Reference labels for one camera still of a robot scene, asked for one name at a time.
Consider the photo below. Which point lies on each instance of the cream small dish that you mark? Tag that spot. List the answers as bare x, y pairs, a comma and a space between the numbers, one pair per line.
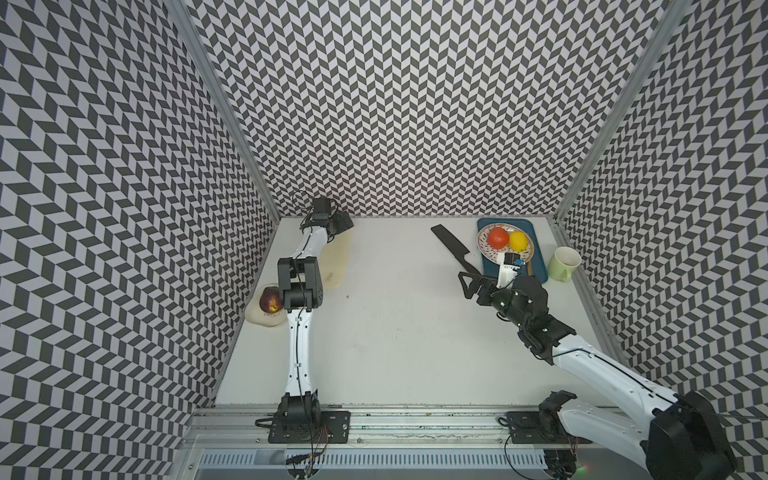
255, 316

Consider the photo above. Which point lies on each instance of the dark red apple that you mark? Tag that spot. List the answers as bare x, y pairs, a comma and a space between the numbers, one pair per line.
270, 300

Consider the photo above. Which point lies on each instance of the black kitchen knife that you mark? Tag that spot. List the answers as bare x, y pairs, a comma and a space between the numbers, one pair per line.
455, 247

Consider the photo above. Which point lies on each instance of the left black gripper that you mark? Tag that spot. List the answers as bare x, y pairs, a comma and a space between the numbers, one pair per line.
341, 222

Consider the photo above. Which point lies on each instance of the aluminium front rail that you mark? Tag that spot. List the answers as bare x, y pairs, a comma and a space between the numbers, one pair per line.
383, 426

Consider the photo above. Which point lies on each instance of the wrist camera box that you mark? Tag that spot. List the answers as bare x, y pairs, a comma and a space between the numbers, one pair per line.
322, 208
510, 265

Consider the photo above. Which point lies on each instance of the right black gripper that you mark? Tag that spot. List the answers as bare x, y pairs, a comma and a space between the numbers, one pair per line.
468, 293

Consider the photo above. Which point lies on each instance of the cream plastic cutting board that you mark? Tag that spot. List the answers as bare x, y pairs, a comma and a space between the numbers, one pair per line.
334, 259

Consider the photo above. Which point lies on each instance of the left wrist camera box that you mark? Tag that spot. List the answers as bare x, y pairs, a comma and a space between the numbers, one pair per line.
322, 208

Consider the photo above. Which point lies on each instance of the red tomato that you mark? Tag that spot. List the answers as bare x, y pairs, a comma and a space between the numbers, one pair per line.
497, 238

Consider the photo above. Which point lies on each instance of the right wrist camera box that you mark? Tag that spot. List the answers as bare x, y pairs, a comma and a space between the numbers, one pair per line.
510, 265

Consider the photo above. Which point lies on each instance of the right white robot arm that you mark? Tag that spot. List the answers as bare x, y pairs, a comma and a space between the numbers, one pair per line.
671, 436

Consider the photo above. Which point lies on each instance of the teal rectangular tray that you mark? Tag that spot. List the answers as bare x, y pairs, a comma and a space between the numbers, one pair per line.
539, 267

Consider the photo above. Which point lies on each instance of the yellow lemon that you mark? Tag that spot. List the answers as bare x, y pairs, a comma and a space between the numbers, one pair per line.
518, 241

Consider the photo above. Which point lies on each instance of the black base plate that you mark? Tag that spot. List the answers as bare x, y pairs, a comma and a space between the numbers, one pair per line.
332, 427
537, 428

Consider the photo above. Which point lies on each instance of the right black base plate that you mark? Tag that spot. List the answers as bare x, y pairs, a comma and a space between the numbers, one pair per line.
537, 428

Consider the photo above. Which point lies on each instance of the light green mug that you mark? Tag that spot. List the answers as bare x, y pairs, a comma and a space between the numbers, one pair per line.
562, 265

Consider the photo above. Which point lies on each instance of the patterned round plate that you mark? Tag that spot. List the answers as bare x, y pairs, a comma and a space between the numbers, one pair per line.
490, 254

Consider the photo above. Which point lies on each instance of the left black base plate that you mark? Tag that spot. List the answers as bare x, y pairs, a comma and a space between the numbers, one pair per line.
332, 427

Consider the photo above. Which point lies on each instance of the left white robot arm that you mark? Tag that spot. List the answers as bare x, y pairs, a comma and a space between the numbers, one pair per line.
302, 293

